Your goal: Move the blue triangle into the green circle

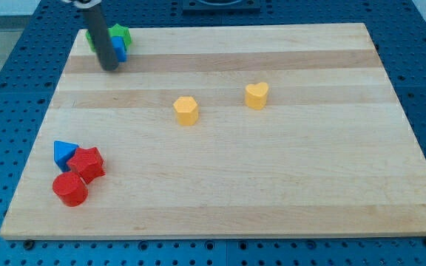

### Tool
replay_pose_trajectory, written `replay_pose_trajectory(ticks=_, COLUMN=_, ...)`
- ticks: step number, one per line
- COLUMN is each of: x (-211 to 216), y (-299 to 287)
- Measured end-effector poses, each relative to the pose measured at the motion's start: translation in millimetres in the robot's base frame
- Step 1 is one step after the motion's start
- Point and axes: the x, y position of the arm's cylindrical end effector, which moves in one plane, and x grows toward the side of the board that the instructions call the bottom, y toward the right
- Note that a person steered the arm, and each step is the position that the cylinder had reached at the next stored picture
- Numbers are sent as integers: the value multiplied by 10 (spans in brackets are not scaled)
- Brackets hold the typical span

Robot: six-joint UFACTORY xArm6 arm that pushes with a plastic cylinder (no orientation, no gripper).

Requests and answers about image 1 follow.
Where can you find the blue cube block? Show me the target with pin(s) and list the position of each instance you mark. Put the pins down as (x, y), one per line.
(119, 47)

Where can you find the yellow heart block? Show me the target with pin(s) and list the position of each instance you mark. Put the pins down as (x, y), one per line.
(256, 95)

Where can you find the wooden board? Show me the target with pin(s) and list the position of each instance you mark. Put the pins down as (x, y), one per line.
(331, 155)

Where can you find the red star block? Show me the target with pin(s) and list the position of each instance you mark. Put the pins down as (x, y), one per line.
(87, 164)

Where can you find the yellow hexagon block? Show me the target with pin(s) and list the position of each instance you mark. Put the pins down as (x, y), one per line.
(186, 110)

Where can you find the blue triangle block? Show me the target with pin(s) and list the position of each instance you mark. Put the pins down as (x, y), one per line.
(62, 152)

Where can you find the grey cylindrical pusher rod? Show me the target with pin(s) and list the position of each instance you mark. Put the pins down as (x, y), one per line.
(94, 19)

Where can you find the red cylinder block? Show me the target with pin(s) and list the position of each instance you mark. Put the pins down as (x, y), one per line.
(70, 189)

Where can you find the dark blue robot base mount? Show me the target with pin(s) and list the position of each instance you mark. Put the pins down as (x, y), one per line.
(193, 6)

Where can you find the green circle block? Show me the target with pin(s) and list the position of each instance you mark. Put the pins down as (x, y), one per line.
(89, 41)

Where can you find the green star block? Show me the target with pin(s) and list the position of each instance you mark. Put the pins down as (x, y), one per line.
(123, 32)

